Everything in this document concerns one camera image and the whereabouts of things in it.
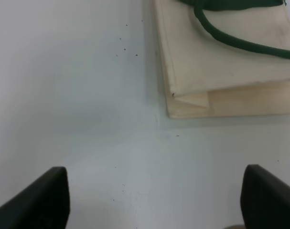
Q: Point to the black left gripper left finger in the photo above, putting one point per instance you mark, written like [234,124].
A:
[44,204]

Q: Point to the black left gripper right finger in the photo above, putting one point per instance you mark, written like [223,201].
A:
[264,200]

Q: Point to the white linen bag green handles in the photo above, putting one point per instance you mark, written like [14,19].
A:
[207,78]

